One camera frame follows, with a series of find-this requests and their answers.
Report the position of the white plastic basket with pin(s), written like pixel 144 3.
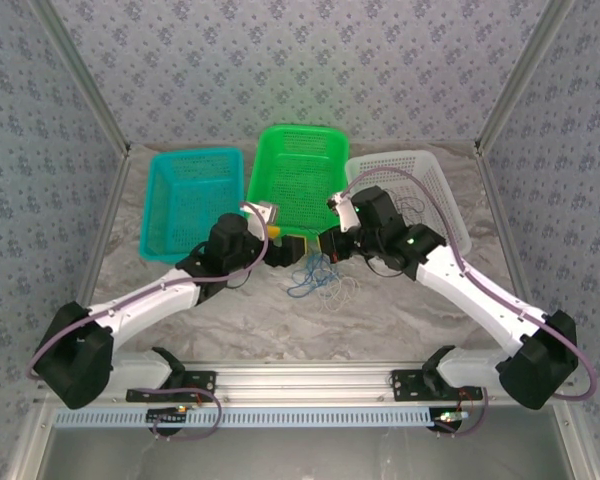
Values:
pixel 420 160

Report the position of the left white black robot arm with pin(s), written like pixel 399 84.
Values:
pixel 140 305

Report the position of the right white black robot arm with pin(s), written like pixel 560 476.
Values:
pixel 470 295

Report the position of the teal plastic basket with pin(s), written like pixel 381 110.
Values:
pixel 180 200

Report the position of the green plastic basket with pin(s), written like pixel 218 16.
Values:
pixel 290 165

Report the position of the small black circuit board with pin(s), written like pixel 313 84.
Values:
pixel 167 415
pixel 450 416

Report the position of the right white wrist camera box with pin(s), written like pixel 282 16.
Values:
pixel 347 212

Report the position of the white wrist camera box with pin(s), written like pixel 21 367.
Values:
pixel 260 210
pixel 347 212

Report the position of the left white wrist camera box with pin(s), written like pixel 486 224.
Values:
pixel 260 210

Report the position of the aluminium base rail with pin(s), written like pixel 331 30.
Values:
pixel 305 382

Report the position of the aluminium table side rail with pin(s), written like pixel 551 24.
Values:
pixel 96 250
pixel 509 240

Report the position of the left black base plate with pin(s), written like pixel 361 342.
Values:
pixel 209 376

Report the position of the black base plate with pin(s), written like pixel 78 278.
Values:
pixel 209 376
pixel 405 385

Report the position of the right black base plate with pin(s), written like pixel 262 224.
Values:
pixel 405 385

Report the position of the aluminium frame post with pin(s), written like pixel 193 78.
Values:
pixel 522 75
pixel 82 75

